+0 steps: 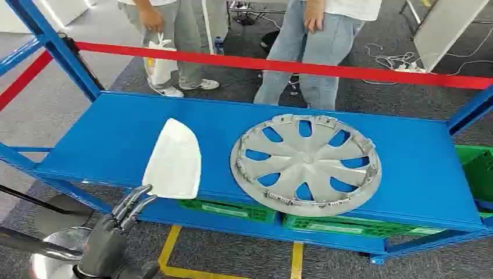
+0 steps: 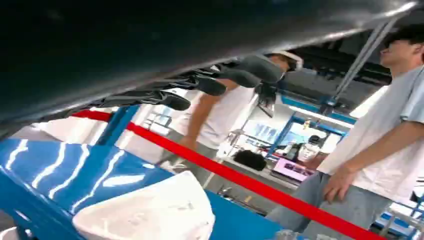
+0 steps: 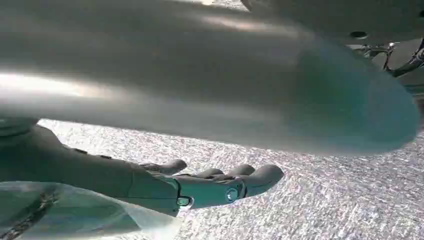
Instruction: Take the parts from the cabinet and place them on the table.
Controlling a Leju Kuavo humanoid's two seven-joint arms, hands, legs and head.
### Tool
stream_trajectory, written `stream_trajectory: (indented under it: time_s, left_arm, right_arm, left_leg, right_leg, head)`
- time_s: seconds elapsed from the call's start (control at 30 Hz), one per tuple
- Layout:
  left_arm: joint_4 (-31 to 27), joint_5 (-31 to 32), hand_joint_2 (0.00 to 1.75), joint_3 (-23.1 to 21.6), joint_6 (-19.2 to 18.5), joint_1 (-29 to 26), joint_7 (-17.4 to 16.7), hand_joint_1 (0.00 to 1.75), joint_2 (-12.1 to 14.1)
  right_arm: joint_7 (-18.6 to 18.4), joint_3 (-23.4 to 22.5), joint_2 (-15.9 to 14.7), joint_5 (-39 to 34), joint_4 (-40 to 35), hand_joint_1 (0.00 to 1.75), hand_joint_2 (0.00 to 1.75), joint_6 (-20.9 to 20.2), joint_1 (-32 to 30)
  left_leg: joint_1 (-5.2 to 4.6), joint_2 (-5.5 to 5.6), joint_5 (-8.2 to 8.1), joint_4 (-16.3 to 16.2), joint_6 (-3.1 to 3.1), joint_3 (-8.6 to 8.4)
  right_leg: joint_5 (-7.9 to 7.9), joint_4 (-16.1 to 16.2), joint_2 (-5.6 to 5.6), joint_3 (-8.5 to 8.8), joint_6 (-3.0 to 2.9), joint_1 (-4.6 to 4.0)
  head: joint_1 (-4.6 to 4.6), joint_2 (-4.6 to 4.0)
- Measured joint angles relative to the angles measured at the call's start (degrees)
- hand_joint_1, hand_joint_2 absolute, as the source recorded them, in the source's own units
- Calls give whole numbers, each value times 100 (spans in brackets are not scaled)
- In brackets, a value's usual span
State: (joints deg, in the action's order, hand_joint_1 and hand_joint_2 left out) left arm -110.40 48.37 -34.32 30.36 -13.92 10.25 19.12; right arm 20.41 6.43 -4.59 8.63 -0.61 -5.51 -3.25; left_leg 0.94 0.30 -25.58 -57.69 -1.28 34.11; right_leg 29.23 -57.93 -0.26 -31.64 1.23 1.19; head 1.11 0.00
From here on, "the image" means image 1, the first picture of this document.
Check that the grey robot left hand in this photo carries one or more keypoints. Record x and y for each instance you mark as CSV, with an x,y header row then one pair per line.
x,y
104,242

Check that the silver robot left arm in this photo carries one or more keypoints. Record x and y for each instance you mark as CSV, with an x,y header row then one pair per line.
x,y
57,246

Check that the black metal bar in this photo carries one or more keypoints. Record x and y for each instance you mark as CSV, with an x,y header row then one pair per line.
x,y
30,199

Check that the white plastic cover part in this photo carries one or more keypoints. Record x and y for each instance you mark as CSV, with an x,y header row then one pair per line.
x,y
173,161

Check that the blue metal shelving rack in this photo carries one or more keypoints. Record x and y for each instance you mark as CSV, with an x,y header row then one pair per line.
x,y
115,134

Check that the folded green plastic crate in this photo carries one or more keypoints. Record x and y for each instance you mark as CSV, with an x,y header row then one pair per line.
x,y
346,227
231,211

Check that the short red rack beam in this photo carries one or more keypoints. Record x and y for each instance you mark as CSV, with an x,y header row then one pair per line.
x,y
23,81

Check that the white plastic bag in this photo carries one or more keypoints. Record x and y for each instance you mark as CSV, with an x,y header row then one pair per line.
x,y
161,71

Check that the person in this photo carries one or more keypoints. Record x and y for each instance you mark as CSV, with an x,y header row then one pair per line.
x,y
319,50
181,42

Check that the silver plastic hubcap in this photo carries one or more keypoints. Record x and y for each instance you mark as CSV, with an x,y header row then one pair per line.
x,y
304,158

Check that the person's hand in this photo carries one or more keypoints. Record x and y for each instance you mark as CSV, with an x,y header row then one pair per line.
x,y
314,17
151,20

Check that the clear water bottle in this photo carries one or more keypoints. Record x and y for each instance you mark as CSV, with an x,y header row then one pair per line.
x,y
219,46

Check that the white panel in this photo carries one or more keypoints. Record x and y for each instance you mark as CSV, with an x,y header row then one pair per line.
x,y
46,11

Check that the long red rack beam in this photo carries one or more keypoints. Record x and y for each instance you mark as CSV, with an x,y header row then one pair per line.
x,y
269,65

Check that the white power strip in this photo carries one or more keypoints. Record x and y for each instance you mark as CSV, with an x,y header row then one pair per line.
x,y
412,69

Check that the open green plastic crate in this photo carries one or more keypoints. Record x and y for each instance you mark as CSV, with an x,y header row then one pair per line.
x,y
477,169

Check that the white board on stand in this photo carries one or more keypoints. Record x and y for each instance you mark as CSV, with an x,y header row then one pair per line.
x,y
443,30

